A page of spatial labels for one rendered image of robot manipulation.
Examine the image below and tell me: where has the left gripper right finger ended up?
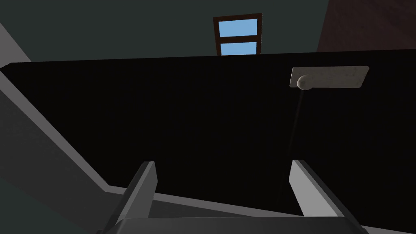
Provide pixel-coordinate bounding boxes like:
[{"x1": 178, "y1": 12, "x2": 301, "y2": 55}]
[{"x1": 288, "y1": 159, "x2": 347, "y2": 218}]

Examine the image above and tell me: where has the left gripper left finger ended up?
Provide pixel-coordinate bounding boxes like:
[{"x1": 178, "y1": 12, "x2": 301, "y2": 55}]
[{"x1": 110, "y1": 160, "x2": 158, "y2": 225}]

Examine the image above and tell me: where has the black door leaf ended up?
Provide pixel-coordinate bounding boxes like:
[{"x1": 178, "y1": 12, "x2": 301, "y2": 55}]
[{"x1": 0, "y1": 48, "x2": 416, "y2": 233}]

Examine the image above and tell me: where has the pale grey door handle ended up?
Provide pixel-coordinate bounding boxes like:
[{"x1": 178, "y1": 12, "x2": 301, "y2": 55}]
[{"x1": 289, "y1": 65, "x2": 370, "y2": 91}]

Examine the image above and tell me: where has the window with dark frame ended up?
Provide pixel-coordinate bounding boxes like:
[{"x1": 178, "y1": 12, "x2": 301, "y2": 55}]
[{"x1": 212, "y1": 13, "x2": 263, "y2": 56}]

